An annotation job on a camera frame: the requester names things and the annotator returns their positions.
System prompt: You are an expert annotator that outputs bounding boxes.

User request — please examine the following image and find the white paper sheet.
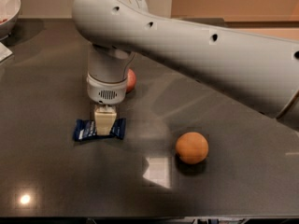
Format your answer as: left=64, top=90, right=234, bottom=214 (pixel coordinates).
left=0, top=42, right=13, bottom=62

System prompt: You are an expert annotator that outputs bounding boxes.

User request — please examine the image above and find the blue rxbar blueberry wrapper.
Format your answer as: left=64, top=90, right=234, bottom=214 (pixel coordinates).
left=73, top=119, right=126, bottom=142

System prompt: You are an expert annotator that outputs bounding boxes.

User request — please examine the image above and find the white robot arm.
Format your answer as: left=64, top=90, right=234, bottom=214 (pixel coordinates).
left=72, top=0, right=299, bottom=133

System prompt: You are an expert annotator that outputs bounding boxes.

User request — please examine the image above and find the red apple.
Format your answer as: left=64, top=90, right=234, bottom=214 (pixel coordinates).
left=126, top=69, right=136, bottom=93

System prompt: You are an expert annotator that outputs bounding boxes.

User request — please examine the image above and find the white bowl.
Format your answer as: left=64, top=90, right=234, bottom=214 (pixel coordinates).
left=0, top=0, right=21, bottom=40

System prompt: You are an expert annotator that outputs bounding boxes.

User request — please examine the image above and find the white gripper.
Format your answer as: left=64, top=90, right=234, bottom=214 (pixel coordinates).
left=87, top=44, right=135, bottom=135

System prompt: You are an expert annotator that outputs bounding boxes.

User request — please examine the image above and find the orange fruit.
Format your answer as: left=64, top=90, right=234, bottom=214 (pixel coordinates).
left=176, top=132, right=208, bottom=164

